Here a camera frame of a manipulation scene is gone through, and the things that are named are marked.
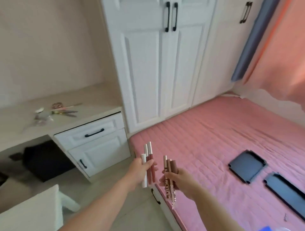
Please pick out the person's left hand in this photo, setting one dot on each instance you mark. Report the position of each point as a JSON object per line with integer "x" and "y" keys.
{"x": 137, "y": 171}

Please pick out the person's right hand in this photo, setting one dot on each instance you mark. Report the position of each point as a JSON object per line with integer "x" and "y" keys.
{"x": 185, "y": 183}

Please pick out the white concealer tube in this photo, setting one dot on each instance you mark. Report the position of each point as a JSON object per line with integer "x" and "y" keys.
{"x": 144, "y": 183}

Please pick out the ornate rose gold lip tube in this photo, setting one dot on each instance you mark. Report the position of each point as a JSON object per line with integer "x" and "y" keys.
{"x": 175, "y": 202}

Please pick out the brown Colorkey lip gloss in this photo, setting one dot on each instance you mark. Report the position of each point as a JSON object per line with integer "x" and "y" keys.
{"x": 165, "y": 161}

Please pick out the clear box blue latches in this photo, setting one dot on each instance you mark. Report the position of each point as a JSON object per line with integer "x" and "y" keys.
{"x": 266, "y": 229}

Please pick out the pink blue patterned compact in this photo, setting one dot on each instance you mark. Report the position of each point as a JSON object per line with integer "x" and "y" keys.
{"x": 57, "y": 105}

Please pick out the white floral round compact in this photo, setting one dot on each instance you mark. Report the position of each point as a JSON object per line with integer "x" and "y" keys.
{"x": 39, "y": 110}

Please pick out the person's left forearm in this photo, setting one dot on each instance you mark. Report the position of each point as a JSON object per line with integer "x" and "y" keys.
{"x": 95, "y": 209}

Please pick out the person's right forearm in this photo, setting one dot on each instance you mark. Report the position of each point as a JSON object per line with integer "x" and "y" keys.
{"x": 214, "y": 214}

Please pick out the white bed drawer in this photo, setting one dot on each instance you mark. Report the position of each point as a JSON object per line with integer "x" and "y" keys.
{"x": 166, "y": 211}

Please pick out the white cabinet door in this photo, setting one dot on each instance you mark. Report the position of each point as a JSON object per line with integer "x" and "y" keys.
{"x": 104, "y": 152}

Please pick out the black shelf tray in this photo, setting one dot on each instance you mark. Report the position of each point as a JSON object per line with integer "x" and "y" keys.
{"x": 286, "y": 195}
{"x": 246, "y": 166}

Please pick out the light wooden table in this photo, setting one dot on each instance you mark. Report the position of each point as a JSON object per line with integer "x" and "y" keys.
{"x": 95, "y": 100}

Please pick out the white wardrobe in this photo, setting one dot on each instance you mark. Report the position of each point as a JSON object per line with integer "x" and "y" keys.
{"x": 143, "y": 71}

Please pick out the small dark screw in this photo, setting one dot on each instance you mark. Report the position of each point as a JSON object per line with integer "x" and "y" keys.
{"x": 285, "y": 217}

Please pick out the white chair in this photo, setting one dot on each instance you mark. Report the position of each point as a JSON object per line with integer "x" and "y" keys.
{"x": 31, "y": 209}

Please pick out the blue curtain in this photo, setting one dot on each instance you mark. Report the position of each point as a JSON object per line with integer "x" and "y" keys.
{"x": 252, "y": 42}

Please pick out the orange curtain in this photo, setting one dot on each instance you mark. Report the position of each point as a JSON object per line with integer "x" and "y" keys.
{"x": 281, "y": 47}

